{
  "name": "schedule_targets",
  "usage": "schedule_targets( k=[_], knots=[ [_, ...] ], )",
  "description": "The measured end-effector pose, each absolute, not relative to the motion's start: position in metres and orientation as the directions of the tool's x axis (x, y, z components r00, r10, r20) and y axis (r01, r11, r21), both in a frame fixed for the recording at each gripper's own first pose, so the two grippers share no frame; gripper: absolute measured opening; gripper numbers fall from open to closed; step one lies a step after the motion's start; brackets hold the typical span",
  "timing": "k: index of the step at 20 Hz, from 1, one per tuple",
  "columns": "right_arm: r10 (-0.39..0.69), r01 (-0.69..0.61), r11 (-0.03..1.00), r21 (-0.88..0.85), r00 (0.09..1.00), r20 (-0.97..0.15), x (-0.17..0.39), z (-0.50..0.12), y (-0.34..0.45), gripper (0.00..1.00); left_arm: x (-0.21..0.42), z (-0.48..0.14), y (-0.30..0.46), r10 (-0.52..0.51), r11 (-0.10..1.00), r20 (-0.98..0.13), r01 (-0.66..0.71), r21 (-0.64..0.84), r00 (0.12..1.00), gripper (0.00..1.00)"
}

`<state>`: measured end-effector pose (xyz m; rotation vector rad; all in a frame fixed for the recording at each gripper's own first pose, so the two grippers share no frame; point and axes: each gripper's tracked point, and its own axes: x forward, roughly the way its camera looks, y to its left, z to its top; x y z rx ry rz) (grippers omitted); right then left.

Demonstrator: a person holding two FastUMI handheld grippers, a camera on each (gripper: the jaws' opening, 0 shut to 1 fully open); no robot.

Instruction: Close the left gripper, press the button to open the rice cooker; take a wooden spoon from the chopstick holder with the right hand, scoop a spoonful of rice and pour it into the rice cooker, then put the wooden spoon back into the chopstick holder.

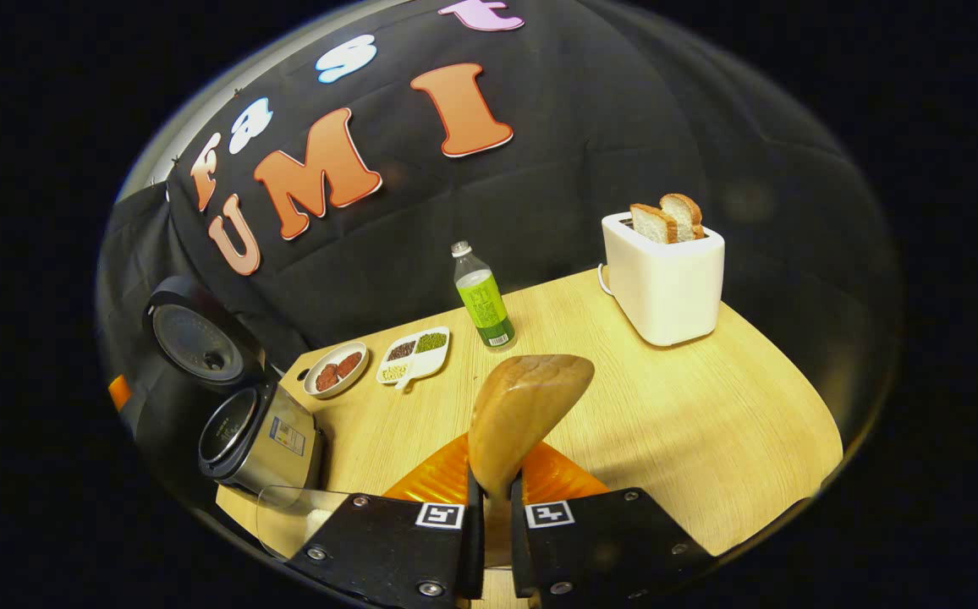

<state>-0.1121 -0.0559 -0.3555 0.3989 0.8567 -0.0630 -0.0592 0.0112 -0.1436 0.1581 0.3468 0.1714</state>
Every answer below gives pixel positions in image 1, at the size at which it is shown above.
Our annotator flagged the wooden spoon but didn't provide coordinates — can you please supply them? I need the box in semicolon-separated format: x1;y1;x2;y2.
468;354;596;568

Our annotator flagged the white divided dish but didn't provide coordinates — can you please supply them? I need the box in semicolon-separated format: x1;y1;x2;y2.
376;326;452;390

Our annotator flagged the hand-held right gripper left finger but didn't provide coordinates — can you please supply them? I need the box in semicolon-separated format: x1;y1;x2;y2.
286;433;487;609

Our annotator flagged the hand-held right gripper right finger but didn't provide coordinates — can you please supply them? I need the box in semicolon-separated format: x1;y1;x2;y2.
510;440;718;609

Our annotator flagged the round white plate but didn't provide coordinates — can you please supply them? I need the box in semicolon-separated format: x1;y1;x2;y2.
303;341;369;400

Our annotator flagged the toast bread slice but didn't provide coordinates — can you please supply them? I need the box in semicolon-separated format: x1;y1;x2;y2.
630;203;678;244
660;194;706;242

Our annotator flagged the green drink bottle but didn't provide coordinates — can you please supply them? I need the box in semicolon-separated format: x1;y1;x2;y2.
452;241;517;352

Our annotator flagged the white toaster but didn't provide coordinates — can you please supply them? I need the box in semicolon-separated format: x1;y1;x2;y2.
601;211;725;348

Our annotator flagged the black rice cooker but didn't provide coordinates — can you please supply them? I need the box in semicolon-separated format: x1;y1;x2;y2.
142;275;325;500

